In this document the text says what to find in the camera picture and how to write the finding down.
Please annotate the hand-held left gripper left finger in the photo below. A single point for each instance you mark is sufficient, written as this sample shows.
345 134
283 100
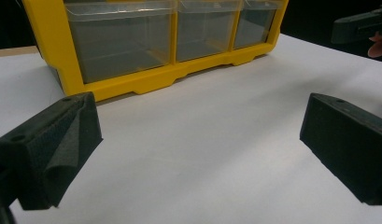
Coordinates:
45 155

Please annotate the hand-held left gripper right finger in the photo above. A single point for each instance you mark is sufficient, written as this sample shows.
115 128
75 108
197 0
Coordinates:
350 149

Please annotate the yellow black drawer organizer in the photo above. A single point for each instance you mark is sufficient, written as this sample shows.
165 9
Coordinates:
148 82

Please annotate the group of clear drawers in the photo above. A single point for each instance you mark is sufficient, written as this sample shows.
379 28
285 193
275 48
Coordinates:
117 46

